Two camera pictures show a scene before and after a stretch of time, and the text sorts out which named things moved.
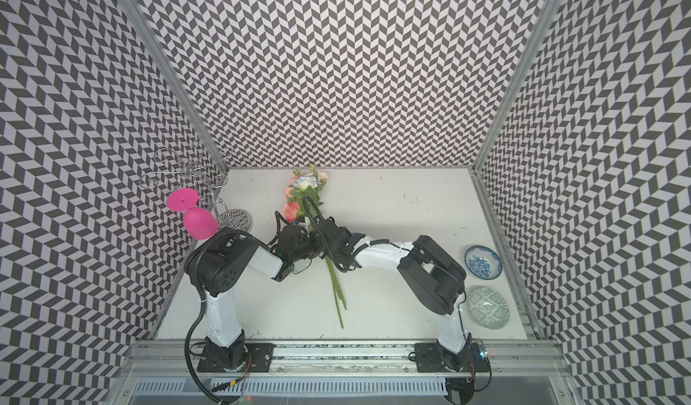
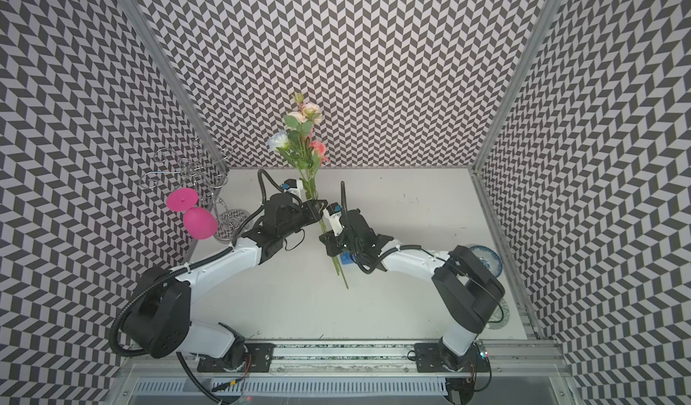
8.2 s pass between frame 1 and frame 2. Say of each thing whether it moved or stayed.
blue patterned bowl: stayed
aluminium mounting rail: stayed
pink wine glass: stayed
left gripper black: moved
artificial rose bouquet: moved
